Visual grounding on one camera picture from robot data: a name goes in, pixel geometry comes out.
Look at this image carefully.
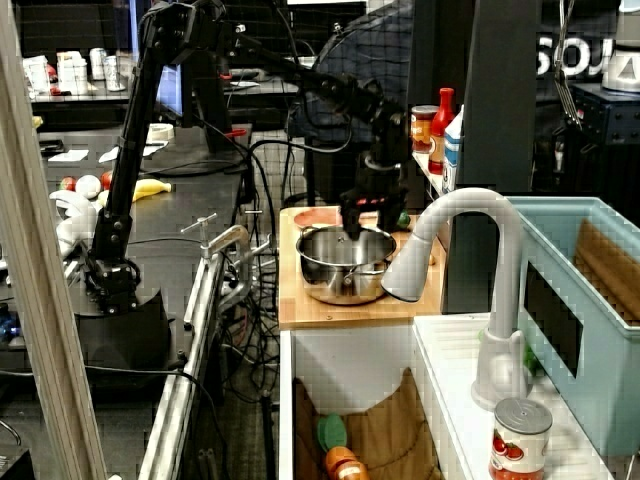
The white toy egg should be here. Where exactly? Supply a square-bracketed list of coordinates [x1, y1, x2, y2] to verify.
[74, 174, 103, 200]

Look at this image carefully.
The white paper sheet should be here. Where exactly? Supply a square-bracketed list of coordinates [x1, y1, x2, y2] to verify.
[98, 141, 169, 164]
[48, 148, 90, 163]

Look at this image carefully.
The computer monitor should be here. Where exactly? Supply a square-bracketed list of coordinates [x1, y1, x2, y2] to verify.
[155, 62, 194, 121]

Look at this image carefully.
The black column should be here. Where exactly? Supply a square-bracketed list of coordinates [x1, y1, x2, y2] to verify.
[455, 0, 544, 194]

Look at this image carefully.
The green toy behind faucet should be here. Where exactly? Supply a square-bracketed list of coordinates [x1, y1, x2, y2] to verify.
[522, 342, 544, 376]

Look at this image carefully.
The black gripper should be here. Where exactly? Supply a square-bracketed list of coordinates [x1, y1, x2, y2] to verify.
[339, 153, 409, 242]

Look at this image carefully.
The light blue plastic bin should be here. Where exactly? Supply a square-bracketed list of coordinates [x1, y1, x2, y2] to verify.
[504, 196, 640, 459]

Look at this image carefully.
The white letter sign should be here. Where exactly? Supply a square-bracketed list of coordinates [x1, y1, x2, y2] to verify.
[536, 38, 615, 77]

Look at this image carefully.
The yellow toy banana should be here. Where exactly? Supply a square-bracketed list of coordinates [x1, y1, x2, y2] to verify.
[132, 178, 173, 203]

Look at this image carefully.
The blue lit device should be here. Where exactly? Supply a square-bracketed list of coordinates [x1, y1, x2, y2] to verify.
[0, 302, 24, 351]

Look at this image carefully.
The black looped cable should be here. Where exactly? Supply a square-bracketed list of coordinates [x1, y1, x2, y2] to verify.
[292, 94, 354, 154]

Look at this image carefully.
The white shelf board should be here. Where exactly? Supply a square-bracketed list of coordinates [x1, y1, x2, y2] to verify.
[409, 144, 446, 197]

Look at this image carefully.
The white plastic toy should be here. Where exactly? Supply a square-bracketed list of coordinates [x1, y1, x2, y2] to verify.
[48, 189, 100, 259]

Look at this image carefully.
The black floor cable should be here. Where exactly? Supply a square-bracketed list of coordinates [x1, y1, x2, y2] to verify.
[84, 364, 232, 480]

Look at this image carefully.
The blue white milk carton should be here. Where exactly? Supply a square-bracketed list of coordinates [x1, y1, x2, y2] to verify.
[442, 104, 465, 195]

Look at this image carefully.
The white kitchen appliance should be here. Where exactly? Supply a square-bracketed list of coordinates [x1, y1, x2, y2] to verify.
[601, 0, 640, 94]

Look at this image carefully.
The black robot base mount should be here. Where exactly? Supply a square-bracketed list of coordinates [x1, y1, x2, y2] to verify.
[73, 287, 172, 371]

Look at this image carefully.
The metal C-clamp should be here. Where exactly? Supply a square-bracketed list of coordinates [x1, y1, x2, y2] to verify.
[180, 212, 279, 314]

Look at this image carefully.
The light wooden post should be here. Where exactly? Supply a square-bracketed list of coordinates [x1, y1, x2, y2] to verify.
[0, 0, 109, 480]

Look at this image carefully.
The white carton box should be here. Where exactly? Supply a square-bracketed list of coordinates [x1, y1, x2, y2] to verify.
[22, 54, 51, 96]
[55, 49, 90, 96]

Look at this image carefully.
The person in plaid shirt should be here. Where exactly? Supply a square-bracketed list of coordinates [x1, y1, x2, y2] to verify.
[289, 4, 416, 146]

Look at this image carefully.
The orange toy carrot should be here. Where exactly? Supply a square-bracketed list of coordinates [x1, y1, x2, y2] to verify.
[316, 413, 372, 480]

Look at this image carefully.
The aluminium table edge rail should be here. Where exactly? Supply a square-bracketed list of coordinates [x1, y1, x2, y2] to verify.
[138, 249, 226, 480]

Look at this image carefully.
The black monitor stand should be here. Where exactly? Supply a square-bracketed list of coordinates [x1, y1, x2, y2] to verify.
[134, 49, 249, 177]

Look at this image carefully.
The grey toy faucet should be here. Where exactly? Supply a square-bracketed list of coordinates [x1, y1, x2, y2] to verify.
[380, 187, 531, 412]

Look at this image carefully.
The stainless steel pot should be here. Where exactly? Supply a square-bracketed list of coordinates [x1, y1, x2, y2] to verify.
[295, 223, 399, 307]

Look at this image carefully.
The wooden cutting board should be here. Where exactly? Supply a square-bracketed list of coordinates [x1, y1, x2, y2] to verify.
[278, 204, 449, 330]

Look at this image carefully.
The dark blue cabinet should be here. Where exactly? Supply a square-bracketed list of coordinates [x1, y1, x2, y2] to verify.
[569, 82, 640, 147]

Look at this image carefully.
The red ketchup bottle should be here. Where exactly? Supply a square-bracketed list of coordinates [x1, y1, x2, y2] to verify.
[428, 87, 457, 175]

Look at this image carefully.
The silver drink can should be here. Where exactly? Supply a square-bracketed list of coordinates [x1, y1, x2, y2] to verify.
[103, 54, 127, 93]
[89, 47, 108, 81]

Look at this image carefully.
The tomato soup can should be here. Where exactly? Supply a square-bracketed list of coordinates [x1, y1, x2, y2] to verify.
[488, 397, 554, 480]

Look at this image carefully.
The orange label food can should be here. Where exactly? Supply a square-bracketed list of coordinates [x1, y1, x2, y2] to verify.
[410, 104, 440, 154]

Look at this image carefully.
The pink toy plate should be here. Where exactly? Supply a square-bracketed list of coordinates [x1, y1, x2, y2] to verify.
[293, 207, 346, 230]

